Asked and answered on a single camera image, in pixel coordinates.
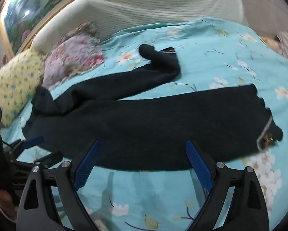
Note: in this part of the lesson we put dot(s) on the black fuzzy sock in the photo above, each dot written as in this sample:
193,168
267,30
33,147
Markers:
158,125

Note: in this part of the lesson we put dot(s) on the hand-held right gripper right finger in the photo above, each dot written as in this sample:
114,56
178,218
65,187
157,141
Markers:
198,167

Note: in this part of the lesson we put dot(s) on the yellow floral pillow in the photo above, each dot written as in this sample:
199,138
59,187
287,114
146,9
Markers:
14,86

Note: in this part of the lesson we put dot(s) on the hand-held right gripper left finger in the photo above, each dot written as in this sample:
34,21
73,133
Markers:
86,167

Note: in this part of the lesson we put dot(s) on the gold framed landscape painting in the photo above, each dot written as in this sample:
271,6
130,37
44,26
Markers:
31,4

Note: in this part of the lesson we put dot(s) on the white padded headboard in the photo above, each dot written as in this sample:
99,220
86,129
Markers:
146,7

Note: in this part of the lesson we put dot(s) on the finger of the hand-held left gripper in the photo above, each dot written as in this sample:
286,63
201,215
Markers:
51,157
33,141

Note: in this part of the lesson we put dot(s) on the blue floral bedsheet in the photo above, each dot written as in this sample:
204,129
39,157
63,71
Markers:
206,60

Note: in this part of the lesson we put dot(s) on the pink floral pillow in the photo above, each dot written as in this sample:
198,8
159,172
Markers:
72,55

